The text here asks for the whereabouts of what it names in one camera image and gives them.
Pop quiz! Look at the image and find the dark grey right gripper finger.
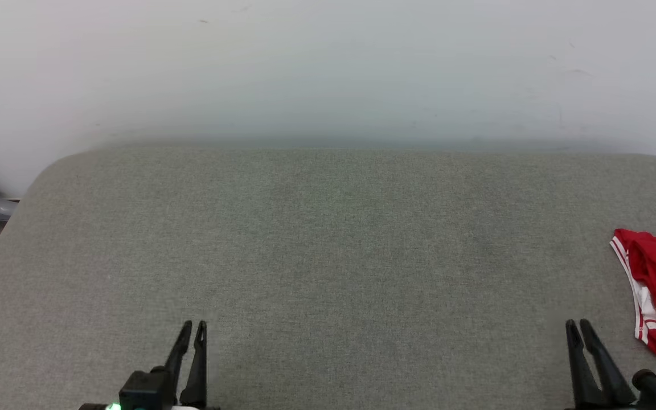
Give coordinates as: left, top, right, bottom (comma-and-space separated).
565, 319, 607, 408
580, 319, 638, 407

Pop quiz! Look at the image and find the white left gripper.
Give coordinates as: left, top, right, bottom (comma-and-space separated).
79, 320, 220, 410

